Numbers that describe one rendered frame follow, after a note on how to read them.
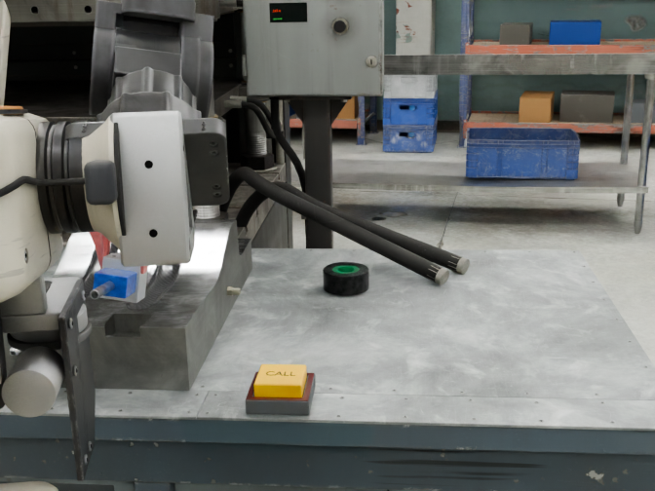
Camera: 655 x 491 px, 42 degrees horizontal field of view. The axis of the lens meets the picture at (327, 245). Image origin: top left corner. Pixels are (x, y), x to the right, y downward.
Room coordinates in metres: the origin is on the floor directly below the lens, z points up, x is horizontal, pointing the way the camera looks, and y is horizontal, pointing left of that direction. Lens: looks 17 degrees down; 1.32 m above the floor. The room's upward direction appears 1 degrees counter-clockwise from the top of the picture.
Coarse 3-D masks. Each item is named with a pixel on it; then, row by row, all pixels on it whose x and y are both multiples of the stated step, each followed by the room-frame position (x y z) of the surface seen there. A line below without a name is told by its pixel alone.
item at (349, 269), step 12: (336, 264) 1.44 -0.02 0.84; (348, 264) 1.43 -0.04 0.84; (360, 264) 1.43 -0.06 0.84; (324, 276) 1.40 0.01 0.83; (336, 276) 1.37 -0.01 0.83; (348, 276) 1.37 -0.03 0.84; (360, 276) 1.38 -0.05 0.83; (324, 288) 1.40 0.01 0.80; (336, 288) 1.37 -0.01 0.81; (348, 288) 1.37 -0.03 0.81; (360, 288) 1.38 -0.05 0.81
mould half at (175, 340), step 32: (224, 224) 1.36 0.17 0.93; (64, 256) 1.30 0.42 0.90; (192, 256) 1.28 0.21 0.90; (224, 256) 1.29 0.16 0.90; (192, 288) 1.19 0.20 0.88; (224, 288) 1.27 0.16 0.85; (96, 320) 1.06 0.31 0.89; (160, 320) 1.05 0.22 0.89; (192, 320) 1.07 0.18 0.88; (224, 320) 1.26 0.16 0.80; (96, 352) 1.04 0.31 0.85; (128, 352) 1.03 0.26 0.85; (160, 352) 1.03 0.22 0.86; (192, 352) 1.05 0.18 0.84; (64, 384) 1.04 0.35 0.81; (96, 384) 1.04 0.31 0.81; (128, 384) 1.03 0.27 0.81; (160, 384) 1.03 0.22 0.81; (192, 384) 1.04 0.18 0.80
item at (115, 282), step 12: (108, 264) 1.04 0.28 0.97; (120, 264) 1.04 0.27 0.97; (96, 276) 1.00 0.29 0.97; (108, 276) 1.00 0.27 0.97; (120, 276) 1.00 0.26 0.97; (132, 276) 1.02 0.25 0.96; (144, 276) 1.06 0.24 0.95; (96, 288) 0.95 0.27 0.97; (108, 288) 0.98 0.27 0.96; (120, 288) 1.00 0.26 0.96; (132, 288) 1.02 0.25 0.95; (144, 288) 1.07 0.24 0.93; (120, 300) 1.04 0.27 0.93; (132, 300) 1.03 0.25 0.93
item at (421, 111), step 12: (384, 108) 6.69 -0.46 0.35; (396, 108) 6.68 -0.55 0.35; (408, 108) 6.66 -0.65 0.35; (420, 108) 6.65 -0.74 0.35; (432, 108) 6.63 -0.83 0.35; (384, 120) 6.69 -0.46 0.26; (396, 120) 6.69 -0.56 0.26; (408, 120) 6.67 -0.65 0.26; (420, 120) 6.65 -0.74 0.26; (432, 120) 6.63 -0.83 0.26
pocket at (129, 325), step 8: (112, 320) 1.08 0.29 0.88; (120, 320) 1.08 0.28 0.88; (128, 320) 1.08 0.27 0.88; (136, 320) 1.08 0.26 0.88; (144, 320) 1.08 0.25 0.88; (112, 328) 1.07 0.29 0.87; (120, 328) 1.08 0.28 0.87; (128, 328) 1.08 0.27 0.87; (136, 328) 1.08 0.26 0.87; (112, 336) 1.04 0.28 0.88; (120, 336) 1.04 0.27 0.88; (128, 336) 1.04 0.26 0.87; (136, 336) 1.04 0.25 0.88
